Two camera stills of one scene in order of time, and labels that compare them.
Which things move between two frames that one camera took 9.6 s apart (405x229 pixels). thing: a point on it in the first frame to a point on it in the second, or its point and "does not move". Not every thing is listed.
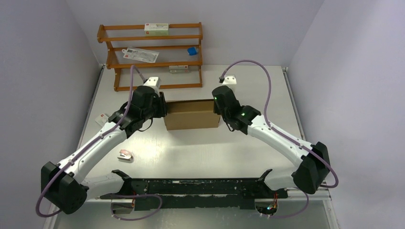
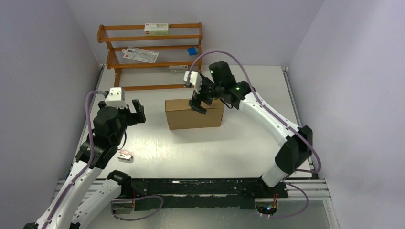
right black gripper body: x=219 y=112 to x=208 y=91
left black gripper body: x=157 y=109 to x=126 y=116
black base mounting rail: x=169 y=193 does not move
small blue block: x=191 y=51 does not move
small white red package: x=125 y=154 does not move
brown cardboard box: x=191 y=114 does not move
